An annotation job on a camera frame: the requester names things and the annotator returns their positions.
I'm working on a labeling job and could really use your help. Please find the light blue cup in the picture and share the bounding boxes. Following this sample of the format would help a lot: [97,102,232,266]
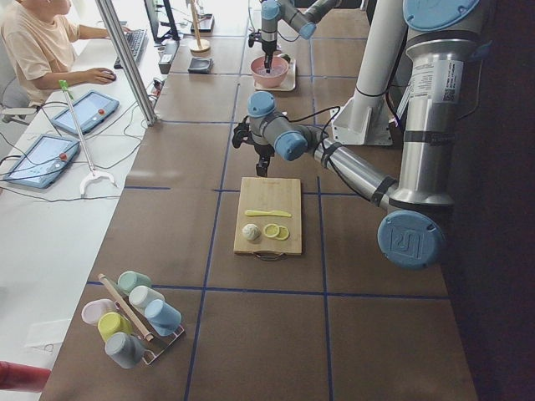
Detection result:
[144,299,182,337]

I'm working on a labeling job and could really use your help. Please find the wire cup rack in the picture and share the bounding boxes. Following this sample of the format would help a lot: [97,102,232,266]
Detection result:
[131,325,185,365]

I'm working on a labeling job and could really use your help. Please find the yellow plastic knife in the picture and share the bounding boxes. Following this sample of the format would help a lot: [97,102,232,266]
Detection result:
[244,210,293,218]

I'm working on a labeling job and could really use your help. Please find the red bottle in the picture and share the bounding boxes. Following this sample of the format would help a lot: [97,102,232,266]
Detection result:
[1,361,51,393]

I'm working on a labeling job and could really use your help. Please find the upper blue teach pendant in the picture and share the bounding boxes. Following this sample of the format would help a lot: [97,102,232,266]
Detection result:
[52,90,120,135]

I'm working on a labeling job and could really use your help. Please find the bamboo cutting board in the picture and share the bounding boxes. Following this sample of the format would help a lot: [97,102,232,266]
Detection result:
[233,177,303,257]

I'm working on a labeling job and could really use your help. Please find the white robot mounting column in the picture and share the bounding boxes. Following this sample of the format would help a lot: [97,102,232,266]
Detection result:
[332,0,407,146]

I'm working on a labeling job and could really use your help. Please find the beige plastic tray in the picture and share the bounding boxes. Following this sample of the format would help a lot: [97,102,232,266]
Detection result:
[253,58,296,92]

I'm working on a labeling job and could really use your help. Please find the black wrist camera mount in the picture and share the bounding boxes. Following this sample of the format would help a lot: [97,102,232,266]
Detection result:
[232,115,254,149]

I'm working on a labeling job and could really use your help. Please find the pink bowl of ice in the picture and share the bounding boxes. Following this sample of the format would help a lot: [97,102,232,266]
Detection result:
[250,56,289,88]

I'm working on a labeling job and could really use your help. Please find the white cup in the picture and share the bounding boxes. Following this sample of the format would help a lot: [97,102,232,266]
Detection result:
[129,285,165,312]

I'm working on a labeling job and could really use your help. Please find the yellow cup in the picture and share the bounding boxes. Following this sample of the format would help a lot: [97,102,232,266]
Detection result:
[97,312,133,342]

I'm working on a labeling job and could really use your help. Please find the wooden mug tree stand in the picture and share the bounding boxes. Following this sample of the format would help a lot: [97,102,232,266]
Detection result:
[186,0,211,53]

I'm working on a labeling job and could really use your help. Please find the lower blue teach pendant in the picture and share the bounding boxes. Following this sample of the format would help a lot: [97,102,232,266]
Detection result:
[3,135,79,189]

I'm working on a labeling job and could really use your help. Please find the grey cup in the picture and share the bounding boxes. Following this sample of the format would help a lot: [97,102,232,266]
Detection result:
[104,332,145,369]

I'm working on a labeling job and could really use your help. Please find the white round bun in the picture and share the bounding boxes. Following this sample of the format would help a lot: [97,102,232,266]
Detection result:
[242,223,262,242]

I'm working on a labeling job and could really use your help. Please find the blue teach pendant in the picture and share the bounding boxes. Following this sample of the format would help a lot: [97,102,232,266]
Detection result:
[52,90,120,135]
[3,135,79,189]

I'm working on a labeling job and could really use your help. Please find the black computer mouse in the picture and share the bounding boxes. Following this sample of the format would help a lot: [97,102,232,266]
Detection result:
[103,71,116,81]

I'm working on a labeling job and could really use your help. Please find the folded grey cloth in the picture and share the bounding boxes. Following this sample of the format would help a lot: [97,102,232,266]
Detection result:
[187,57,213,74]

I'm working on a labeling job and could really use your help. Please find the black monitor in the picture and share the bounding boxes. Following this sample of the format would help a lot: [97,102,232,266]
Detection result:
[144,0,181,44]

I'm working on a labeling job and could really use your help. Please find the person in peach shirt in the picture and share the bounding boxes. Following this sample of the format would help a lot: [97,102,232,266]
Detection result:
[1,1,115,106]

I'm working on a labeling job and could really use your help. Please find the yellow lemon slices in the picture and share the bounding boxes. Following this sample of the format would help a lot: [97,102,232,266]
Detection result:
[262,223,290,241]

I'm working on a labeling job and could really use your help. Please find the mint green cup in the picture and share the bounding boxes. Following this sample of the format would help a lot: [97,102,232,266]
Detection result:
[117,271,152,295]

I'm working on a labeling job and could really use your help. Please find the black keyboard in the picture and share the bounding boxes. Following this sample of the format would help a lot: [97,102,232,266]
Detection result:
[124,29,148,64]

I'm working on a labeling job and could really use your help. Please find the reacher grabber tool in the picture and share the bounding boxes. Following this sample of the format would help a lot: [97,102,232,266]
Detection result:
[59,79,117,198]

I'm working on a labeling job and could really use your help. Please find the pink cup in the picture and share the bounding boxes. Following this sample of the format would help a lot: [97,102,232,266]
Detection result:
[81,298,117,326]

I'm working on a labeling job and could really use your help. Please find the metal ice scoop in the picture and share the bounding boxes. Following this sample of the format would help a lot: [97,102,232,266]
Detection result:
[263,53,273,74]

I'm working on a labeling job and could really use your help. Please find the aluminium frame post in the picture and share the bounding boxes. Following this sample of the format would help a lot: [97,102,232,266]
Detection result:
[96,0,157,127]

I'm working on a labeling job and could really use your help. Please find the wooden rack handle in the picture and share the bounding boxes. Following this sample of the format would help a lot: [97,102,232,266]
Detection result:
[98,274,155,342]

